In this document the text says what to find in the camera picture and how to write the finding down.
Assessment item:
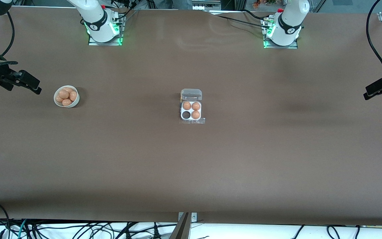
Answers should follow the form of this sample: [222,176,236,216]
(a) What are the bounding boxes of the clear plastic egg box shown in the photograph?
[180,88,203,121]

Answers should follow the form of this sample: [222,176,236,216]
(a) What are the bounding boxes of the grey equipment box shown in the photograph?
[192,0,221,10]

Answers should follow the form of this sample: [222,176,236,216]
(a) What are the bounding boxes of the white round bowl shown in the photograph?
[54,85,80,108]

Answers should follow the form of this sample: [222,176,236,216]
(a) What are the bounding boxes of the orange items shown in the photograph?
[253,0,278,9]

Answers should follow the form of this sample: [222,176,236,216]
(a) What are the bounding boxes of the clear tape strip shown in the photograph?
[179,118,206,125]

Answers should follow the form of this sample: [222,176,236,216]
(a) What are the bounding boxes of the dark metal bar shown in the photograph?
[169,212,191,239]

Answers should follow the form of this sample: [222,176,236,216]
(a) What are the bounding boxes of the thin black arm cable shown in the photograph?
[1,11,15,57]

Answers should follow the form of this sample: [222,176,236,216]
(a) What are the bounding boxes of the teal cable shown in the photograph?
[17,219,28,239]

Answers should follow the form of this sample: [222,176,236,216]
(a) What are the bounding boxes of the small metal bracket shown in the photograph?
[178,212,197,223]

